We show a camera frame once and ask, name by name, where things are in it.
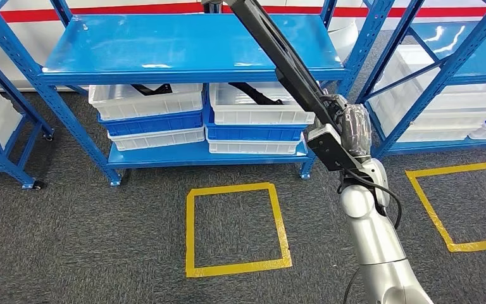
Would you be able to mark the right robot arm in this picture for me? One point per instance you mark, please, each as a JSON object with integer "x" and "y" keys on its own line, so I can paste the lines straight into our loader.
{"x": 373, "y": 235}

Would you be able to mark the black and pale wrist camera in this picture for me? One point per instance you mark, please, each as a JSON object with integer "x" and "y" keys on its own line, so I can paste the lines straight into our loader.
{"x": 331, "y": 151}

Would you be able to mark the black plastic bracket part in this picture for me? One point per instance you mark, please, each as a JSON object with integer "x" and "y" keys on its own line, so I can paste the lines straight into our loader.
{"x": 159, "y": 89}
{"x": 255, "y": 93}

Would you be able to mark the yellow floor tape square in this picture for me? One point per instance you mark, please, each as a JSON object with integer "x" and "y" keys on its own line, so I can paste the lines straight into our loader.
{"x": 230, "y": 189}
{"x": 448, "y": 168}

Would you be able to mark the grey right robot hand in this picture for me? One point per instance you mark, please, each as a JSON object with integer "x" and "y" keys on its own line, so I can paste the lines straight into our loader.
{"x": 358, "y": 130}

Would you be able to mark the white car with red stripe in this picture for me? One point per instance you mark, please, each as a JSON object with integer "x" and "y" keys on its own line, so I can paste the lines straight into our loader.
{"x": 37, "y": 42}

